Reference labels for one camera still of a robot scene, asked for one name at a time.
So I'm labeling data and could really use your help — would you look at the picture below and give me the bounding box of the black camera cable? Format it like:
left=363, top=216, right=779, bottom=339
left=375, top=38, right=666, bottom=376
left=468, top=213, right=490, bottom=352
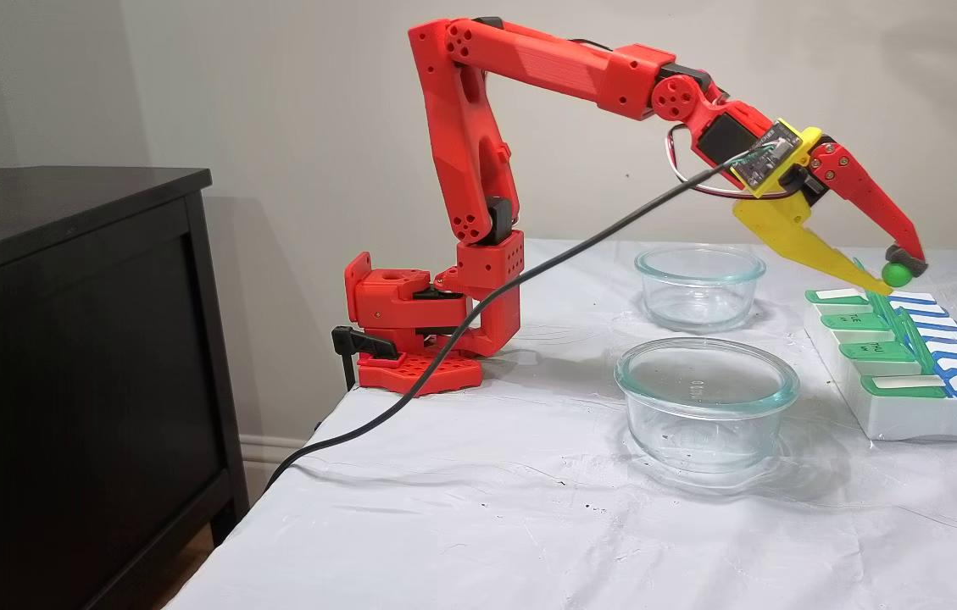
left=264, top=144, right=784, bottom=492

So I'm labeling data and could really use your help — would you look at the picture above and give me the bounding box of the black table clamp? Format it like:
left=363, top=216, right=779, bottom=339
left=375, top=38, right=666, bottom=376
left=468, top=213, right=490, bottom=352
left=331, top=325, right=400, bottom=392

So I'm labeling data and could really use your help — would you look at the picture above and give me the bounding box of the green blue weekly pill organizer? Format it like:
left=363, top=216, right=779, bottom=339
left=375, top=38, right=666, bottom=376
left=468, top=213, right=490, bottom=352
left=804, top=258, right=957, bottom=447

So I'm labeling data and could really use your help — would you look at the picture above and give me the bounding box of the white red servo wire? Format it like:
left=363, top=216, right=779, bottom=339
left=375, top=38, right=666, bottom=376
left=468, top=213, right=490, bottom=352
left=665, top=124, right=794, bottom=202

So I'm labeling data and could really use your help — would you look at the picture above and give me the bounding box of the black wooden cabinet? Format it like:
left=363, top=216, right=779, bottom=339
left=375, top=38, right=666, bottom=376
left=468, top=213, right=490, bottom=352
left=0, top=166, right=250, bottom=610

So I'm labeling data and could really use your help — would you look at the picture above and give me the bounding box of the round clear glass bowl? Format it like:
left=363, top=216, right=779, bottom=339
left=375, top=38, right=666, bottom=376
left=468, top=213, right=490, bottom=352
left=635, top=244, right=767, bottom=333
left=614, top=337, right=801, bottom=475

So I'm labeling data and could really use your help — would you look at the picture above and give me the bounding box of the white tablecloth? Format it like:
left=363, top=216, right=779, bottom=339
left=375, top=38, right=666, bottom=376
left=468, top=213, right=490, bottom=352
left=164, top=240, right=957, bottom=610

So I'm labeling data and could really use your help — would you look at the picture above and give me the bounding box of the white baseboard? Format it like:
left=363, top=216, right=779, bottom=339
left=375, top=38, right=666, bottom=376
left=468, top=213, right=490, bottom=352
left=239, top=434, right=314, bottom=507

